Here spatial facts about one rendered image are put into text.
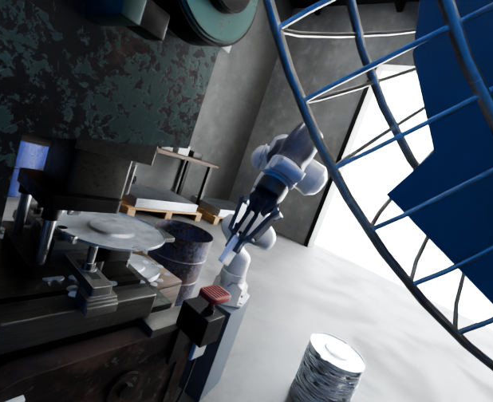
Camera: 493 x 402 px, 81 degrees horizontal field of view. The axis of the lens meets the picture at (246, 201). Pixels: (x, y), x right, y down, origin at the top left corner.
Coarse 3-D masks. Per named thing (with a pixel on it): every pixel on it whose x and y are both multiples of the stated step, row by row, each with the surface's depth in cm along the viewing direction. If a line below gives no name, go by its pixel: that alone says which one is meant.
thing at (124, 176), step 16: (64, 144) 63; (48, 160) 68; (64, 160) 62; (80, 160) 61; (96, 160) 63; (112, 160) 66; (128, 160) 69; (48, 176) 67; (64, 176) 62; (80, 176) 62; (96, 176) 64; (112, 176) 67; (128, 176) 73; (80, 192) 63; (96, 192) 66; (112, 192) 69; (128, 192) 75
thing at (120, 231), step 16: (64, 224) 72; (80, 224) 75; (96, 224) 77; (112, 224) 81; (128, 224) 87; (144, 224) 92; (80, 240) 66; (96, 240) 69; (112, 240) 72; (128, 240) 76; (144, 240) 79; (160, 240) 83
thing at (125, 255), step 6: (150, 222) 97; (156, 228) 93; (168, 234) 91; (168, 240) 88; (174, 240) 90; (102, 252) 77; (108, 252) 76; (114, 252) 77; (120, 252) 79; (126, 252) 80; (108, 258) 77; (114, 258) 78; (120, 258) 80; (126, 258) 81; (126, 264) 82
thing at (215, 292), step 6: (204, 288) 69; (210, 288) 70; (216, 288) 71; (222, 288) 72; (204, 294) 67; (210, 294) 67; (216, 294) 68; (222, 294) 69; (228, 294) 70; (210, 300) 66; (216, 300) 66; (222, 300) 67; (228, 300) 69; (210, 306) 69
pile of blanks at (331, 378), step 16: (304, 352) 156; (304, 368) 148; (320, 368) 142; (336, 368) 137; (304, 384) 146; (320, 384) 141; (336, 384) 137; (352, 384) 139; (304, 400) 144; (320, 400) 139; (336, 400) 138
